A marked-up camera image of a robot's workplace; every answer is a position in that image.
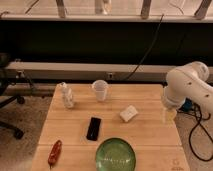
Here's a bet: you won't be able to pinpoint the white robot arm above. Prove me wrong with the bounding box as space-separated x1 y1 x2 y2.
161 61 213 114

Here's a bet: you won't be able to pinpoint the black office chair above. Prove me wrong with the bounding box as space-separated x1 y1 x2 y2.
0 52 26 140

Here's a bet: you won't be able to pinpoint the clear plastic cup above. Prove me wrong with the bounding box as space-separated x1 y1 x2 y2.
92 80 108 102

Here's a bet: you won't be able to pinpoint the black floor cables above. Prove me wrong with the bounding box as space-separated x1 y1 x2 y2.
177 99 213 163

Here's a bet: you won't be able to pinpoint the blue floor device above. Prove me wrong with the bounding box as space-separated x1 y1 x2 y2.
182 99 193 112

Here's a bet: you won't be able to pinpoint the black rectangular phone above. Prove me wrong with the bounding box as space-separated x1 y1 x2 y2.
86 117 101 141

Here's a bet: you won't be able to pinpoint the white rectangular box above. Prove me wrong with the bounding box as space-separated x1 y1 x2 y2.
120 105 138 122

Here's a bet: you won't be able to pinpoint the red chili pepper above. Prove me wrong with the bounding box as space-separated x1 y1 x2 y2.
48 140 62 168

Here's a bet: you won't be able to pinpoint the black hanging cable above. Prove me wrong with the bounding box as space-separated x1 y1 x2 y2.
120 13 166 82

